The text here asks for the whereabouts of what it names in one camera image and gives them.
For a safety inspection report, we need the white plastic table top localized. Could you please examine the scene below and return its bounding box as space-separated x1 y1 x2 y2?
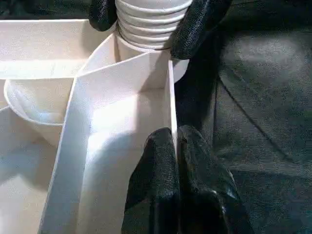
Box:
0 19 190 234

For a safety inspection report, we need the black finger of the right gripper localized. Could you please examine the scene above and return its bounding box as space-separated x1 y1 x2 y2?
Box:
90 0 118 32
170 0 232 60

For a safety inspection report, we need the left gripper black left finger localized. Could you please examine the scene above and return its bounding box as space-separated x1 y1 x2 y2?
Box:
120 127 181 234

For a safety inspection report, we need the black mat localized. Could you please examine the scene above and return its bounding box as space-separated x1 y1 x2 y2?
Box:
0 0 312 234

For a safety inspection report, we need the white plastic table leg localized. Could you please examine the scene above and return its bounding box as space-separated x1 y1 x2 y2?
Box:
114 0 193 51

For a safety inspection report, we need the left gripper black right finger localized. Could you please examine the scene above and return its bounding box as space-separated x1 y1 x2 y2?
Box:
176 125 254 234

